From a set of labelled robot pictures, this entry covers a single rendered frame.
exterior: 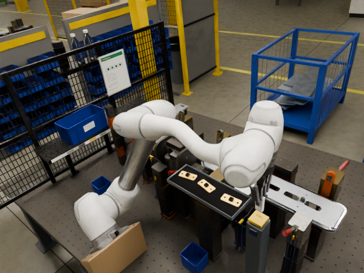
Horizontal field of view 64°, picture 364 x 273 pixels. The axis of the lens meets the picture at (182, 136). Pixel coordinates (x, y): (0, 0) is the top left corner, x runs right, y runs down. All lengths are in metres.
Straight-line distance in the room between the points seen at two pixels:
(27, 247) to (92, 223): 1.51
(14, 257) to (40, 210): 0.91
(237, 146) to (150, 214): 1.18
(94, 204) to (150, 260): 0.42
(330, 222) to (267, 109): 0.75
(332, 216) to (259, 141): 0.77
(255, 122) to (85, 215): 1.02
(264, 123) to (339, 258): 1.04
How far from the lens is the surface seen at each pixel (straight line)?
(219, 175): 1.48
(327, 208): 1.52
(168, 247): 1.70
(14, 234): 3.21
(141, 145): 1.40
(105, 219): 1.58
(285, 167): 1.64
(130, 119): 1.16
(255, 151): 0.76
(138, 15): 2.44
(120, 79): 2.35
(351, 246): 1.81
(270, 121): 0.86
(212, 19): 5.14
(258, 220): 1.19
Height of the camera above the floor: 2.07
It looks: 34 degrees down
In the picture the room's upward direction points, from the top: 7 degrees counter-clockwise
